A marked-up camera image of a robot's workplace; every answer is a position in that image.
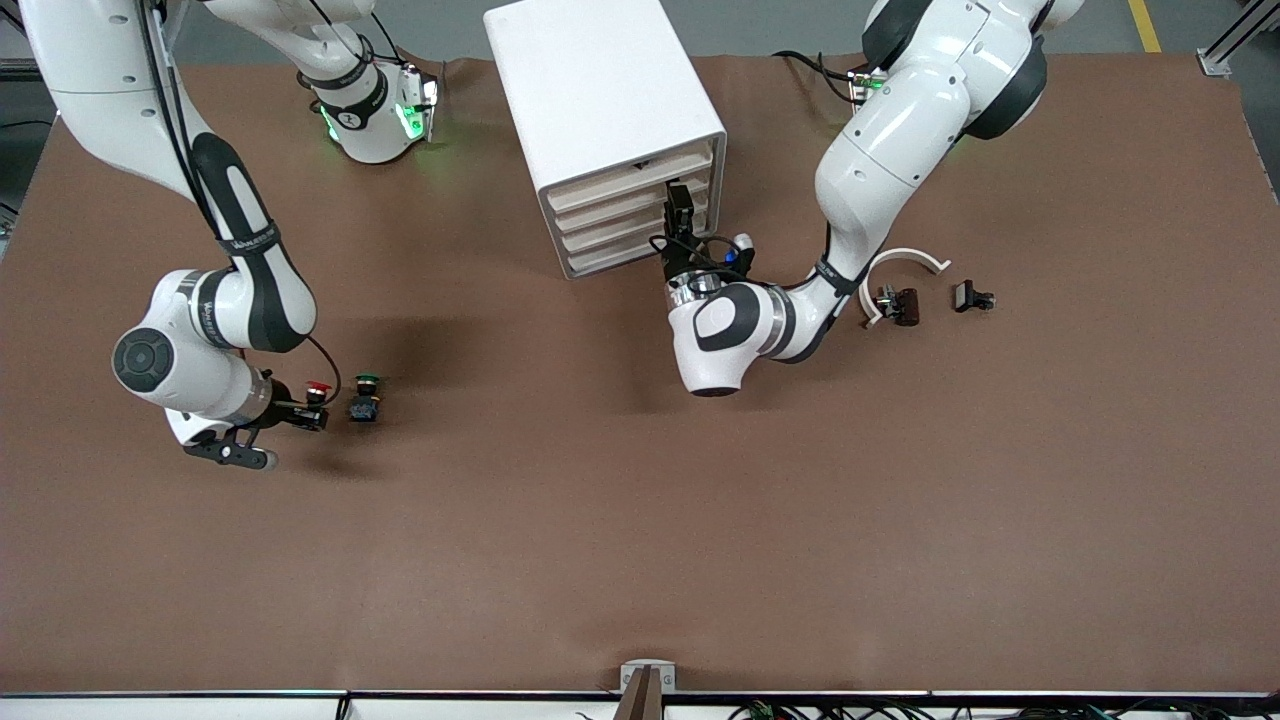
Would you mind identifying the brown table mat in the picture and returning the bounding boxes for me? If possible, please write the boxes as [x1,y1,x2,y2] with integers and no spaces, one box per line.
[0,52,1280,696]

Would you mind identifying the aluminium profile frame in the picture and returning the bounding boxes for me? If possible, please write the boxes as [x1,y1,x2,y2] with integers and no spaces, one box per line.
[1197,0,1280,78]

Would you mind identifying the white table edge rail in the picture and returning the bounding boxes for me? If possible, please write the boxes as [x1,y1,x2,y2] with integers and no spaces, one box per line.
[0,690,1280,720]

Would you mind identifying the white divided plastic bin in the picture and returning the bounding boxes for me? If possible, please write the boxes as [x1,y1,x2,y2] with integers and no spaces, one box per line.
[484,0,728,281]

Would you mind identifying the black base cable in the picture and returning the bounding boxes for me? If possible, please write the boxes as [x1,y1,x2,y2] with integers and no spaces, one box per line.
[773,50,866,106]

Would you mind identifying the white cabinet drawer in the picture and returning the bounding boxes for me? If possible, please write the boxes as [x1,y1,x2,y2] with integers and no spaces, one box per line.
[556,190,719,257]
[561,213,721,278]
[551,167,717,236]
[546,143,715,214]

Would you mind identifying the grey metal bracket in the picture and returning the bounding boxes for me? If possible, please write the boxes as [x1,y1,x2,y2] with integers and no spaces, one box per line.
[620,660,677,694]

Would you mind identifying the brown wooden post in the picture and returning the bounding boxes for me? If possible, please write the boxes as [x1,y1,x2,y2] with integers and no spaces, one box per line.
[622,668,663,720]

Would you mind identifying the white curved pipe clamp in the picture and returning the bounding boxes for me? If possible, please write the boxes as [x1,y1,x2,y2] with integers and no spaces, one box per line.
[860,247,951,329]

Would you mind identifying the tangled black cables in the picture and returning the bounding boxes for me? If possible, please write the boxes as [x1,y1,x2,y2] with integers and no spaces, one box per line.
[730,700,1280,720]

